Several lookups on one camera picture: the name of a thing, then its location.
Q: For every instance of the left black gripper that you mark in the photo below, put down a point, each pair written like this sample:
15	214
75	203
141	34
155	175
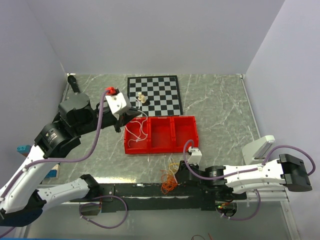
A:
125	117

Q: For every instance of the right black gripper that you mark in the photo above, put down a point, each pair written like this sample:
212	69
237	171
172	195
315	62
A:
181	166

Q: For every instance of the red three-compartment bin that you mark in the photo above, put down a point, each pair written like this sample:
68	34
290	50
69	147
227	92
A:
159	135

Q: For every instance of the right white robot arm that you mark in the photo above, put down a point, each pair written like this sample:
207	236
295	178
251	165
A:
286	171

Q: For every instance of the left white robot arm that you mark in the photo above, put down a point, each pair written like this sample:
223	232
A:
21	200

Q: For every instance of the cream chess piece tall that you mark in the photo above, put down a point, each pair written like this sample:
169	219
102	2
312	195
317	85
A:
139	96

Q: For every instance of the cream chess piece short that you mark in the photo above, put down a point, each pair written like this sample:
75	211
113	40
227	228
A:
143	99

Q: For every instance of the black chess piece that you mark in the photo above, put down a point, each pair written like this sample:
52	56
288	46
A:
147	102

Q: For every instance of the black white chessboard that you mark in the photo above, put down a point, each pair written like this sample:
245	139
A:
163	92

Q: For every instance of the black marker orange cap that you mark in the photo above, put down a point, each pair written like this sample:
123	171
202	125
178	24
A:
73	83

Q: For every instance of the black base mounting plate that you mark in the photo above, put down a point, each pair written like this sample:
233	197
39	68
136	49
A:
149	196

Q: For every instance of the white grey stand device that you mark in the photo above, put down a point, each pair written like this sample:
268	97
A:
256	151

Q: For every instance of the blue lego bricks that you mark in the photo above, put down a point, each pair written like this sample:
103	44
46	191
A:
54	172

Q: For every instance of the blue brown toy block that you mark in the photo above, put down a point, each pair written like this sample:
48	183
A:
24	149

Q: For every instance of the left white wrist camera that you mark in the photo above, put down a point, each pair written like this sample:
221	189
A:
118	104

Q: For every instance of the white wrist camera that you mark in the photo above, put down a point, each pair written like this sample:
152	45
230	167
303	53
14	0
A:
118	104
195	156

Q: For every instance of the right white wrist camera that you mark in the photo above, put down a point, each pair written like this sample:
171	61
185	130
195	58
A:
195	156

